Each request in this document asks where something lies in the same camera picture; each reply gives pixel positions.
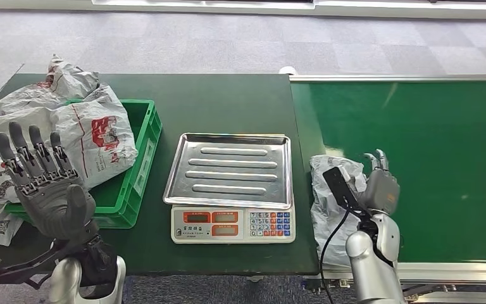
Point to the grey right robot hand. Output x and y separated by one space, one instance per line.
381 193

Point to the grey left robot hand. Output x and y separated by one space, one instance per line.
54 210

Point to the grey plastic mailer package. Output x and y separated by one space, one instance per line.
337 245

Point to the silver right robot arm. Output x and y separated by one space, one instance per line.
364 268

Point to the green conveyor belt machine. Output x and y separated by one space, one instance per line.
436 134

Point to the green plastic crate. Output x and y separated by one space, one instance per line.
140 180

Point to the large grey red-print mailer bag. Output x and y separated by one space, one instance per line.
100 117

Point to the crumpled grey mailer bag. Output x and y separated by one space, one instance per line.
65 82

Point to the stainless steel weighing tray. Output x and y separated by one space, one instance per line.
230 170

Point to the white round roller cap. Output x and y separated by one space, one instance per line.
288 70

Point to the white electronic scale base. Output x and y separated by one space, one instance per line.
230 237

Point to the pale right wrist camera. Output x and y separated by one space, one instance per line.
339 189

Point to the black left camera bracket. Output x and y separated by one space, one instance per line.
37 262

